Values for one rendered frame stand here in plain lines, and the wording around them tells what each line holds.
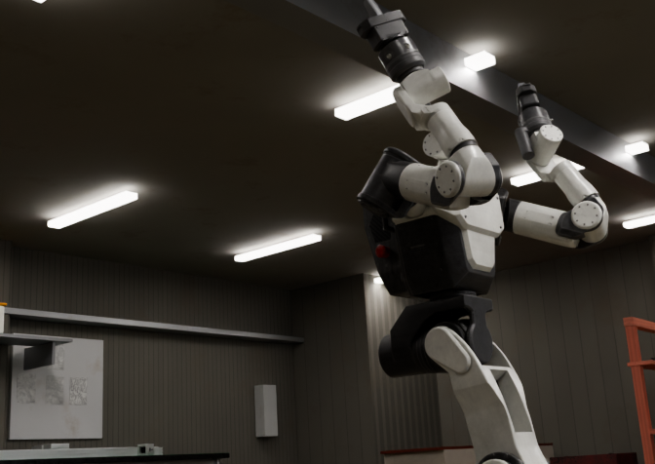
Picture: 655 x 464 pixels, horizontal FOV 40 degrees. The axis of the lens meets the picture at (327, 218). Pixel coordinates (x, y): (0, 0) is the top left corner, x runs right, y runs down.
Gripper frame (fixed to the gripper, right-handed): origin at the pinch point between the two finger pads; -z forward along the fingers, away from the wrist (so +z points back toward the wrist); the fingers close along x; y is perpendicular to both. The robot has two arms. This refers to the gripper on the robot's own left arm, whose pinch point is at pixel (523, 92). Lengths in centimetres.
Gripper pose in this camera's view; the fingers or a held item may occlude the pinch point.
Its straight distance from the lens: 270.1
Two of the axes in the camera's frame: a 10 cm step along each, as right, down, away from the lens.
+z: 1.0, 7.7, -6.3
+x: -2.3, -6.0, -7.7
